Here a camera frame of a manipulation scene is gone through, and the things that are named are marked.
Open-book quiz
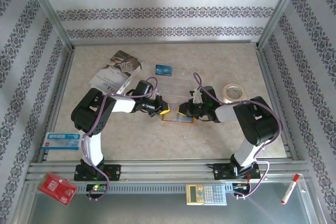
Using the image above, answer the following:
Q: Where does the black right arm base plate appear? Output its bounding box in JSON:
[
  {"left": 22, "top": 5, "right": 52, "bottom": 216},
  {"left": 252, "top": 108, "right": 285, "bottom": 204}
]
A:
[{"left": 212, "top": 162, "right": 262, "bottom": 182}]

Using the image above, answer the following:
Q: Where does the red cardboard box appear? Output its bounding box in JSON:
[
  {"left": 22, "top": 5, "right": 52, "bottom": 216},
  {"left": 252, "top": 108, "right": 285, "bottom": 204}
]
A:
[{"left": 36, "top": 172, "right": 79, "bottom": 206}]

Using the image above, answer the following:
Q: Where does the aluminium corner post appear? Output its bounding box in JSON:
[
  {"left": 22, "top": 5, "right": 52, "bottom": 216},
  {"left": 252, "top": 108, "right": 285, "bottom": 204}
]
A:
[
  {"left": 24, "top": 0, "right": 76, "bottom": 52},
  {"left": 256, "top": 0, "right": 307, "bottom": 50}
]

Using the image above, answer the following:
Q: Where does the grey slotted cable duct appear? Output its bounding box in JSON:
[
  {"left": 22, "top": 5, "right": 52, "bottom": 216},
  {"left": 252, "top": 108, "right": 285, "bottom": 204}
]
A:
[{"left": 77, "top": 184, "right": 250, "bottom": 195}]

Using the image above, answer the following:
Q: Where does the orange card holder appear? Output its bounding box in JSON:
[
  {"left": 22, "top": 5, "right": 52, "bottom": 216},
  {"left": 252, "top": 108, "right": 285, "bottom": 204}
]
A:
[{"left": 160, "top": 102, "right": 195, "bottom": 125}]

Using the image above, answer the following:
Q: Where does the beige grey calculator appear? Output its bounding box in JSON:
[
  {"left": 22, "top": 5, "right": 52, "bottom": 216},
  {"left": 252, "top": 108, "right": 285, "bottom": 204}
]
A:
[{"left": 185, "top": 183, "right": 228, "bottom": 206}]

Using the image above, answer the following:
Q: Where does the grey metal shelf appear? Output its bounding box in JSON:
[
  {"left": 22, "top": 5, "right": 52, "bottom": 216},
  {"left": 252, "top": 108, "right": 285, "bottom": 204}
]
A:
[{"left": 26, "top": 182, "right": 320, "bottom": 224}]

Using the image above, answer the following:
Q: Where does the aluminium table back rail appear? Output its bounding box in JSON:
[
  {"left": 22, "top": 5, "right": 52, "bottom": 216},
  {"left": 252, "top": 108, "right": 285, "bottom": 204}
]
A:
[{"left": 70, "top": 39, "right": 259, "bottom": 46}]

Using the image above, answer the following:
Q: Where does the white paperback book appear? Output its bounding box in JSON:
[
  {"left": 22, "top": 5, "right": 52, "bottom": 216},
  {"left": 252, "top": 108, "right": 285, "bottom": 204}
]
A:
[{"left": 88, "top": 50, "right": 144, "bottom": 95}]

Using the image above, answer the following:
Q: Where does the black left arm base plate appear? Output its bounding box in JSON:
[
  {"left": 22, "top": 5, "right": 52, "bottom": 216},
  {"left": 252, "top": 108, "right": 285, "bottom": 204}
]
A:
[{"left": 73, "top": 164, "right": 122, "bottom": 182}]

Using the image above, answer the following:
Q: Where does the blue credit card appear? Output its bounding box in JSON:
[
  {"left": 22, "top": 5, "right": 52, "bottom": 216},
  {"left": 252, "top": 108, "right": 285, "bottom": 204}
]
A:
[{"left": 154, "top": 64, "right": 173, "bottom": 77}]

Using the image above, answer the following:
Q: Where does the circuit board with green light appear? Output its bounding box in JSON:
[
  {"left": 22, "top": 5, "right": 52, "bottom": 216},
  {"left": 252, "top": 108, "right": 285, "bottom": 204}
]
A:
[{"left": 86, "top": 183, "right": 108, "bottom": 193}]

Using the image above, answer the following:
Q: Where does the wiring connector board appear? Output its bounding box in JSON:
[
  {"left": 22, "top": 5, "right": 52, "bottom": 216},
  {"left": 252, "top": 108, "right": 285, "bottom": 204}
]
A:
[{"left": 231, "top": 182, "right": 252, "bottom": 199}]

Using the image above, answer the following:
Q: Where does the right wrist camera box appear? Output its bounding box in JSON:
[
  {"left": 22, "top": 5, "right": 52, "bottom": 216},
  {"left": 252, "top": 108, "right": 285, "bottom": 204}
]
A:
[{"left": 189, "top": 89, "right": 202, "bottom": 103}]

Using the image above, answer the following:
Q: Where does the aluminium table side rail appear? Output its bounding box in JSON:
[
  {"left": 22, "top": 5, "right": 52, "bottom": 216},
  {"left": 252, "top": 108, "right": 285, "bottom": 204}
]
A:
[
  {"left": 256, "top": 48, "right": 299, "bottom": 162},
  {"left": 35, "top": 48, "right": 77, "bottom": 163}
]

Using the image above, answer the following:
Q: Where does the red white marker pen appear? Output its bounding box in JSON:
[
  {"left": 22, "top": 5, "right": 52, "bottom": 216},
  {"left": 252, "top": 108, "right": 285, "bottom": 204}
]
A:
[{"left": 280, "top": 173, "right": 301, "bottom": 205}]

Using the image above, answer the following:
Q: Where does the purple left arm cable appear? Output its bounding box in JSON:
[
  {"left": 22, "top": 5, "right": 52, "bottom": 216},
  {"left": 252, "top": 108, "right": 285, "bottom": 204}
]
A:
[{"left": 81, "top": 77, "right": 159, "bottom": 201}]

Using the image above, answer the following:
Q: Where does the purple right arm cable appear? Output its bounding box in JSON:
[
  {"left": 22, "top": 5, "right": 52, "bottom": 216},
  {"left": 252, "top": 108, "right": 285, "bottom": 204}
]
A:
[{"left": 193, "top": 71, "right": 283, "bottom": 200}]

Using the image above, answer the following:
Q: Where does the aluminium mounting rail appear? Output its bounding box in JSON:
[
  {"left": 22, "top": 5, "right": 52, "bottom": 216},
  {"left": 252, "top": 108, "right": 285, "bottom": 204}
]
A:
[{"left": 26, "top": 158, "right": 308, "bottom": 183}]

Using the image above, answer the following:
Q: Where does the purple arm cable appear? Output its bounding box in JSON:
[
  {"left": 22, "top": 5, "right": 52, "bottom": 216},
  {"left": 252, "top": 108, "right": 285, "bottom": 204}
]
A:
[
  {"left": 81, "top": 77, "right": 159, "bottom": 201},
  {"left": 193, "top": 71, "right": 283, "bottom": 200}
]

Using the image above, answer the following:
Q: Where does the beige masking tape roll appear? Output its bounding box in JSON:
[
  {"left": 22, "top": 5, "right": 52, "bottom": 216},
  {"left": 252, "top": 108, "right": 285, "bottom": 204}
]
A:
[{"left": 222, "top": 83, "right": 246, "bottom": 103}]

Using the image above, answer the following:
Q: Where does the blue white flat box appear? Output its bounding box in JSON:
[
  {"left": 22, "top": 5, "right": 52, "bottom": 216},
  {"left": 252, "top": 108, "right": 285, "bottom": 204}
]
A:
[{"left": 41, "top": 132, "right": 81, "bottom": 151}]

